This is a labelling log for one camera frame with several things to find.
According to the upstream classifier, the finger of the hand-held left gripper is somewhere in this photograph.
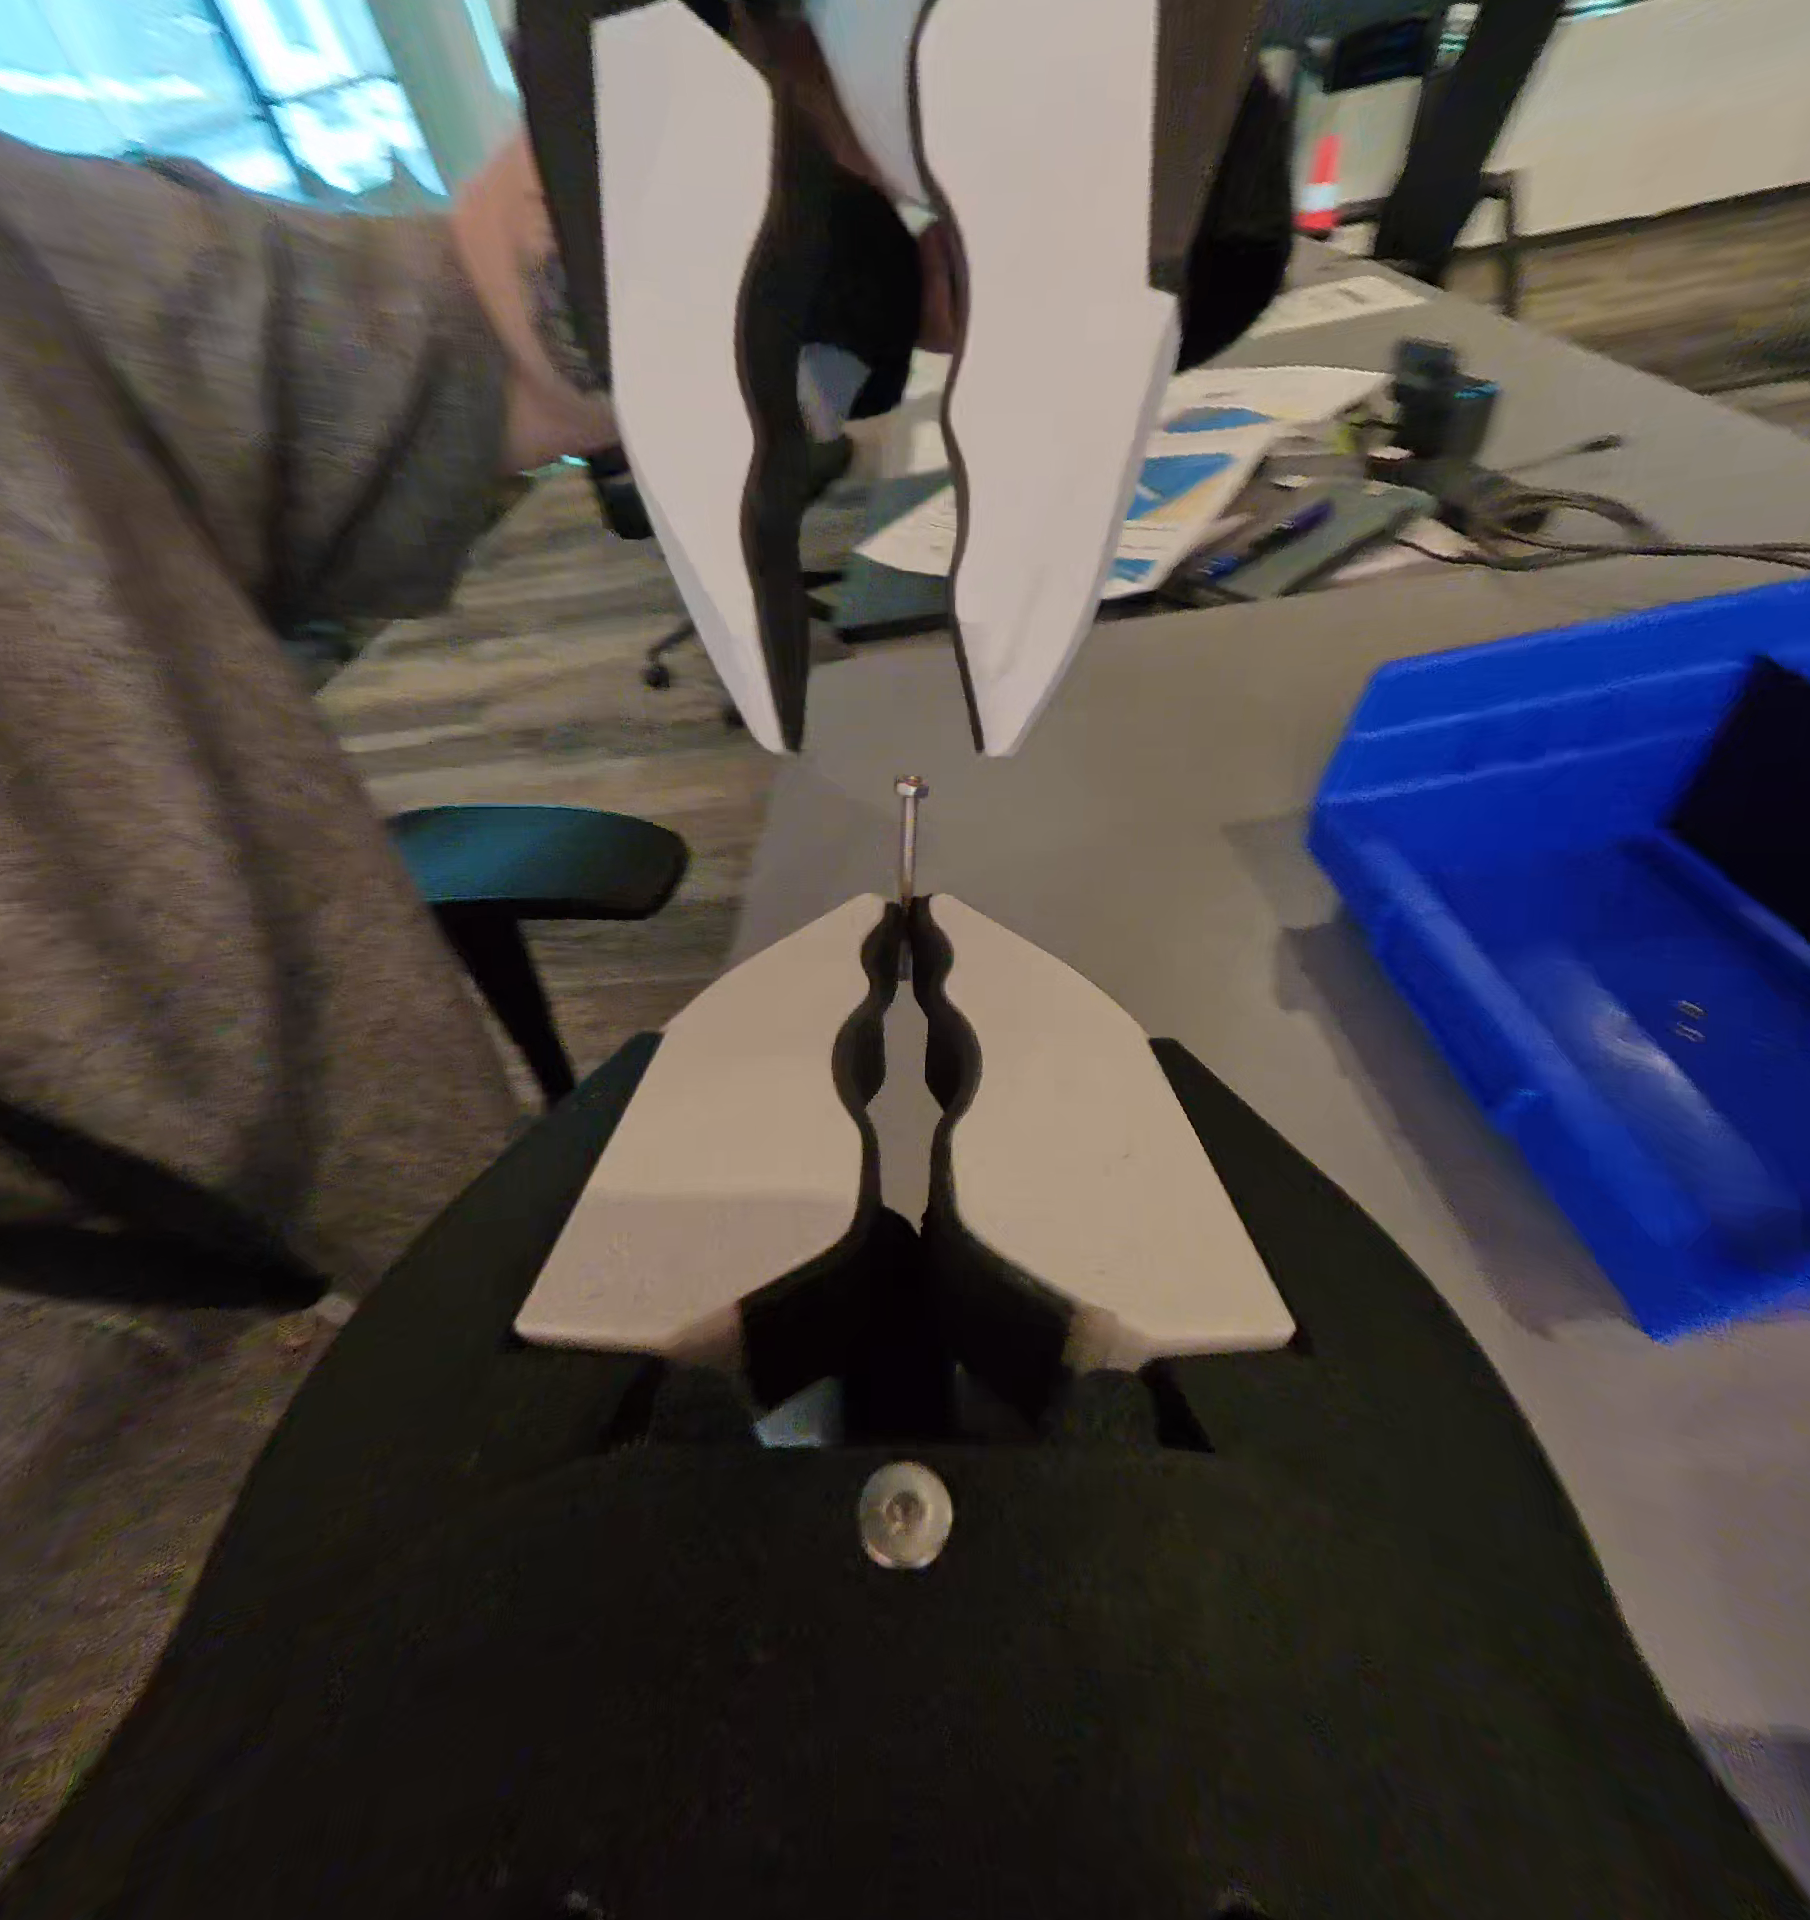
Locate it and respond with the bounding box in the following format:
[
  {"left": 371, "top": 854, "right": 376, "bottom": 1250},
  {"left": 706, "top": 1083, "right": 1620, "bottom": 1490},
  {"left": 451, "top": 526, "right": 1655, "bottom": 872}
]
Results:
[
  {"left": 916, "top": 0, "right": 1184, "bottom": 759},
  {"left": 592, "top": 0, "right": 812, "bottom": 759}
]

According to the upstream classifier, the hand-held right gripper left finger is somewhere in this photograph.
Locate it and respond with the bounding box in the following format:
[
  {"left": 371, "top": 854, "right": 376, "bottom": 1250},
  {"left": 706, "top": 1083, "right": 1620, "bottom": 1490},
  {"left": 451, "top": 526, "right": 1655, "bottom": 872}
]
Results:
[{"left": 517, "top": 895, "right": 916, "bottom": 1444}]

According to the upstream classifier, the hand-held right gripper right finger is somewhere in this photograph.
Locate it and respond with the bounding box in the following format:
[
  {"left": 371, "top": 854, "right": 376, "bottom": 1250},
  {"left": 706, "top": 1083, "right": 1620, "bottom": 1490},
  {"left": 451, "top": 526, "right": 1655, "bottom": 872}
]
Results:
[{"left": 912, "top": 895, "right": 1298, "bottom": 1427}]

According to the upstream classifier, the blue plastic bin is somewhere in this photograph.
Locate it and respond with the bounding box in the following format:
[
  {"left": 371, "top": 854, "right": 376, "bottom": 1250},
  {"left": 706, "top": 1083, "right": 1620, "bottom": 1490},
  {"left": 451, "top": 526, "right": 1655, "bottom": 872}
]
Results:
[{"left": 1303, "top": 566, "right": 1810, "bottom": 1339}]

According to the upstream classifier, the person's left forearm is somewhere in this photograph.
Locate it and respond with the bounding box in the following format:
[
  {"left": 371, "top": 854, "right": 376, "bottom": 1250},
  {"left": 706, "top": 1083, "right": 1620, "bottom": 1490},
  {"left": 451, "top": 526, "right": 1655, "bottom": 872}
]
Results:
[{"left": 0, "top": 106, "right": 543, "bottom": 628}]

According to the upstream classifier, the person's left hand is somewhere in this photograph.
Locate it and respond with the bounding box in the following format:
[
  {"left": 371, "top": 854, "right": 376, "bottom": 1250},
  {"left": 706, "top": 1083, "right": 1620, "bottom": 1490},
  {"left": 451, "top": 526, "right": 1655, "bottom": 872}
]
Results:
[{"left": 508, "top": 351, "right": 623, "bottom": 467}]

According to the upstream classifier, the white printed paper strip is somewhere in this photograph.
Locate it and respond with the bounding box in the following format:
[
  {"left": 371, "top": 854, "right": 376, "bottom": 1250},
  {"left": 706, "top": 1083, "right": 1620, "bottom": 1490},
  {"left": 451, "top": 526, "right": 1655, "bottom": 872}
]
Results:
[{"left": 1265, "top": 269, "right": 1430, "bottom": 342}]

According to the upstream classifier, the black mesh office chair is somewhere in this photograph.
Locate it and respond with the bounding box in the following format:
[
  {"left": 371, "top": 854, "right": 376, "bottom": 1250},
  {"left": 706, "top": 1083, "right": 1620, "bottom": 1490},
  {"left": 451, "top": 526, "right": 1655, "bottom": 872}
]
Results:
[{"left": 592, "top": 334, "right": 861, "bottom": 694}]

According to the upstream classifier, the paper with blue graphics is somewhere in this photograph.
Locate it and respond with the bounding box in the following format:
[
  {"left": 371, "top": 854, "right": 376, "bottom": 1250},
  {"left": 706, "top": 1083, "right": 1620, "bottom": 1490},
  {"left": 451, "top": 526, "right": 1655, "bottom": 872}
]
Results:
[{"left": 850, "top": 364, "right": 1389, "bottom": 601}]

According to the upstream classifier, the black charger box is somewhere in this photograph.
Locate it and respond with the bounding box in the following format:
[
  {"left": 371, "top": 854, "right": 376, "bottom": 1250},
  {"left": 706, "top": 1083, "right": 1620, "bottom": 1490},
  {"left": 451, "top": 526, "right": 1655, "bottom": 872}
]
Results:
[{"left": 1389, "top": 342, "right": 1498, "bottom": 479}]

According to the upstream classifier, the blue pen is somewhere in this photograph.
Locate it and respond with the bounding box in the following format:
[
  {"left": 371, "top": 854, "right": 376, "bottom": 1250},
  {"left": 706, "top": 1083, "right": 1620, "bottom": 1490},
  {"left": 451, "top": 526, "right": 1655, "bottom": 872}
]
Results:
[{"left": 1197, "top": 501, "right": 1331, "bottom": 580}]

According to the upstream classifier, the dark grey notebook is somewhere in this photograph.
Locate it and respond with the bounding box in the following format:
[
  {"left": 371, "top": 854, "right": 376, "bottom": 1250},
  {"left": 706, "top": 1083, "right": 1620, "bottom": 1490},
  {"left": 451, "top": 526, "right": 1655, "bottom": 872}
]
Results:
[{"left": 1144, "top": 486, "right": 1430, "bottom": 601}]

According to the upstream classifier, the teal chair armrest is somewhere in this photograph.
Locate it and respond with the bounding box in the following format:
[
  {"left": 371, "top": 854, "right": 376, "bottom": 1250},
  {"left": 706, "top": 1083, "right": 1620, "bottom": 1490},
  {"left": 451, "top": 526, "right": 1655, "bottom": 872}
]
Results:
[{"left": 389, "top": 804, "right": 691, "bottom": 1112}]

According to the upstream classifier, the person's grey sweater torso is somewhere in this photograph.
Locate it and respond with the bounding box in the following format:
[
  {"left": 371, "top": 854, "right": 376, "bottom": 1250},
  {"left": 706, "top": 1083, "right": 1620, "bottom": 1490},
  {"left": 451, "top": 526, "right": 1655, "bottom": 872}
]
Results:
[{"left": 0, "top": 449, "right": 543, "bottom": 1920}]

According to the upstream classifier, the black bin divider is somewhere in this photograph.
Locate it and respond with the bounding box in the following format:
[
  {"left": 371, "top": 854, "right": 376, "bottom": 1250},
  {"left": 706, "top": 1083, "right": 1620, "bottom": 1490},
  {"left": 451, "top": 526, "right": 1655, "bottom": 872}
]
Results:
[{"left": 1660, "top": 656, "right": 1810, "bottom": 946}]

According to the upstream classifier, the black cable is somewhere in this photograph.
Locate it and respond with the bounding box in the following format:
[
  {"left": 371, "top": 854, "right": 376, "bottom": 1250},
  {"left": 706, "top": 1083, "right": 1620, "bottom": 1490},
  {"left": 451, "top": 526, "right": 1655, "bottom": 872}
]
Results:
[{"left": 1444, "top": 435, "right": 1810, "bottom": 580}]

